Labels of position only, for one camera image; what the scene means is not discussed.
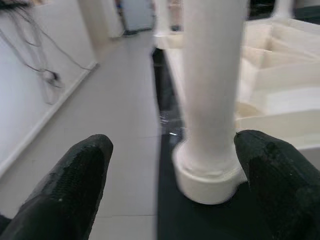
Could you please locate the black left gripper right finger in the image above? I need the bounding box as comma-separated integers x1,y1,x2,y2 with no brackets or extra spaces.
233,129,320,240

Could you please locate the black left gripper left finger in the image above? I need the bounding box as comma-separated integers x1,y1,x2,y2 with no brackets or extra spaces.
0,133,114,240

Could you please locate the white plastic table top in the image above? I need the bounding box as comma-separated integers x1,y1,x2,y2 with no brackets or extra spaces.
152,17,320,206

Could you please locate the black tablecloth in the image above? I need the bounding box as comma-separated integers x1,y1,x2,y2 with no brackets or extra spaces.
149,47,320,240

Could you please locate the clear plastic sheet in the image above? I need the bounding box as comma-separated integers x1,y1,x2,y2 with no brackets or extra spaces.
157,109,186,137

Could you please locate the black wall cable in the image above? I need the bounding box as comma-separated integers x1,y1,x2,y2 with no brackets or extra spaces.
0,0,93,106

